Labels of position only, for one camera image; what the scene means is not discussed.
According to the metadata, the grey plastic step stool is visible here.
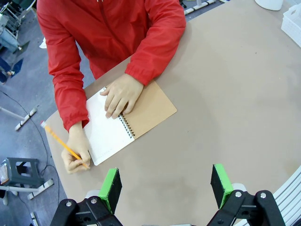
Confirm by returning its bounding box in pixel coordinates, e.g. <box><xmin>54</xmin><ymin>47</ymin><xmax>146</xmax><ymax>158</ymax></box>
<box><xmin>6</xmin><ymin>157</ymin><xmax>45</xmax><ymax>189</ymax></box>

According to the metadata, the white cylindrical bin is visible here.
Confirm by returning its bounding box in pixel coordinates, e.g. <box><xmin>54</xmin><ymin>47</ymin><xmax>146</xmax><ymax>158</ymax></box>
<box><xmin>254</xmin><ymin>0</ymin><xmax>284</xmax><ymax>11</ymax></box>

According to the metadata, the person's right forearm red sleeve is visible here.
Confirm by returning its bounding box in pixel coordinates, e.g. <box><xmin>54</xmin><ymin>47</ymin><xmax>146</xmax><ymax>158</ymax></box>
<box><xmin>48</xmin><ymin>42</ymin><xmax>90</xmax><ymax>132</ymax></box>

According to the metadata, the person in red jacket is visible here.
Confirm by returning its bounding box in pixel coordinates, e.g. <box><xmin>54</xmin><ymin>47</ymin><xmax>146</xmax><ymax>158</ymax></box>
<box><xmin>36</xmin><ymin>0</ymin><xmax>186</xmax><ymax>81</ymax></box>

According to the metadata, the thin black floor cable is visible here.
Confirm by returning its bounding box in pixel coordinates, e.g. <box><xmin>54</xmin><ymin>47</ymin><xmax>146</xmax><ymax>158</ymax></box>
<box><xmin>0</xmin><ymin>90</ymin><xmax>61</xmax><ymax>205</ymax></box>

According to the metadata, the spiral notebook with kraft cover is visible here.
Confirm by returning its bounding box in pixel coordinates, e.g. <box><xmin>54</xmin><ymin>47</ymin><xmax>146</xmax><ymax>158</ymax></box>
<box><xmin>83</xmin><ymin>80</ymin><xmax>177</xmax><ymax>167</ymax></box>

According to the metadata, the white tubular table foot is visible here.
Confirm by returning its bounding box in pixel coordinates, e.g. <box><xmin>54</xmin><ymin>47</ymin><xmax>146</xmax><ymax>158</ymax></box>
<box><xmin>184</xmin><ymin>0</ymin><xmax>216</xmax><ymax>16</ymax></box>

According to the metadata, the metal equipment rack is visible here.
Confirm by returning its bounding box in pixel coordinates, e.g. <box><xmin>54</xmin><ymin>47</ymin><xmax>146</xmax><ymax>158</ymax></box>
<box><xmin>0</xmin><ymin>0</ymin><xmax>37</xmax><ymax>54</ymax></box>

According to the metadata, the white plastic mesh basket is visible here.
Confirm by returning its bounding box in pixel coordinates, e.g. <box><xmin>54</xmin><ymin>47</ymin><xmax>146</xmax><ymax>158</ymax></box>
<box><xmin>281</xmin><ymin>3</ymin><xmax>301</xmax><ymax>48</ymax></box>

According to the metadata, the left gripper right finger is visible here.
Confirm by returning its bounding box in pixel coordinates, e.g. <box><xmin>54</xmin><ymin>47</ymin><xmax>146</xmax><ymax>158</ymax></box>
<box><xmin>206</xmin><ymin>163</ymin><xmax>286</xmax><ymax>226</ymax></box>

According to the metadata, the person's left hand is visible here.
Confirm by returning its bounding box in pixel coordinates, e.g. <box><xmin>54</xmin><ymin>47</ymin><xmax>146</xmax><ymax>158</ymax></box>
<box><xmin>100</xmin><ymin>73</ymin><xmax>144</xmax><ymax>120</ymax></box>

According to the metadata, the yellow pencil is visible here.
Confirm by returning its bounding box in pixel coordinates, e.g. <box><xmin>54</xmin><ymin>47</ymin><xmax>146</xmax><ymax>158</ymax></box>
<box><xmin>40</xmin><ymin>121</ymin><xmax>90</xmax><ymax>170</ymax></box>

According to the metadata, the white slatted frame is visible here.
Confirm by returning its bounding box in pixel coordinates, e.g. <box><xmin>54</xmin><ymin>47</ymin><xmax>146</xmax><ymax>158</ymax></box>
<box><xmin>274</xmin><ymin>164</ymin><xmax>301</xmax><ymax>226</ymax></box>

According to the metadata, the white stand with T-foot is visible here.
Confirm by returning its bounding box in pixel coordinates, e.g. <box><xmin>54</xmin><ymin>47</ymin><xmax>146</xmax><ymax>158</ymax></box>
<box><xmin>0</xmin><ymin>178</ymin><xmax>55</xmax><ymax>201</ymax></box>
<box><xmin>0</xmin><ymin>105</ymin><xmax>40</xmax><ymax>131</ymax></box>

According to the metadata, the person's right hand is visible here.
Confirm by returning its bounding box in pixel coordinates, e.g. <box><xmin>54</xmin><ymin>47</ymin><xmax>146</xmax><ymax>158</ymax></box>
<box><xmin>61</xmin><ymin>121</ymin><xmax>91</xmax><ymax>175</ymax></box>

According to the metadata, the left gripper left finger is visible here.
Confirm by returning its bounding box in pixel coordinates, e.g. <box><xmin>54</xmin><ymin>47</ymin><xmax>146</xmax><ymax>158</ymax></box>
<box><xmin>49</xmin><ymin>167</ymin><xmax>123</xmax><ymax>226</ymax></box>

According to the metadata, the person's left forearm red sleeve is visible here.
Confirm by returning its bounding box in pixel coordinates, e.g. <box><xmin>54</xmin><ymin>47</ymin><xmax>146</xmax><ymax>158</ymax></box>
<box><xmin>124</xmin><ymin>23</ymin><xmax>186</xmax><ymax>87</ymax></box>

